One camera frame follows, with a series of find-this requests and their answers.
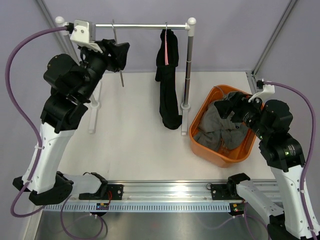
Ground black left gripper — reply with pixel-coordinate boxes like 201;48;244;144
78;38;130;100

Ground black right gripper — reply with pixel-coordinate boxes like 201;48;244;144
214;91;270;140

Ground grey clothes hanger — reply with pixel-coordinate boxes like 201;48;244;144
111;19;125;88

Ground grey shorts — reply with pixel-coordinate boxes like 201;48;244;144
192;101;249;152

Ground pink clothes hanger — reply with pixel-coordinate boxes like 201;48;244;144
164;22;169;66

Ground black shorts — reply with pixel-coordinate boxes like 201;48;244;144
155;29;182;130

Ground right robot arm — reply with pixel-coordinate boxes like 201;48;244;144
214;91;320;240

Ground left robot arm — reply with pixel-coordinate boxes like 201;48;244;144
13;39;130;206

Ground white and chrome clothes rack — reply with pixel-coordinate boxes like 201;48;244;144
56;17;197;136

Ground orange plastic laundry basket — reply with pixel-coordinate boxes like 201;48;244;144
189;84;256;168

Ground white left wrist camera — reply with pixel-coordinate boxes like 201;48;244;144
70;19;103;53

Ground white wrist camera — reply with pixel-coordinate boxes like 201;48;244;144
248;79;275;103
70;19;103;53

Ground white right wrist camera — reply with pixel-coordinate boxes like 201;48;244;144
248;79;275;103

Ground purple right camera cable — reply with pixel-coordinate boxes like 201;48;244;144
262;81;318;240

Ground aluminium mounting rail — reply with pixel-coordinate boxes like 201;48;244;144
69;181;281;203

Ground white slotted cable duct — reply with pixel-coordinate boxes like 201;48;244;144
44;201;231;213

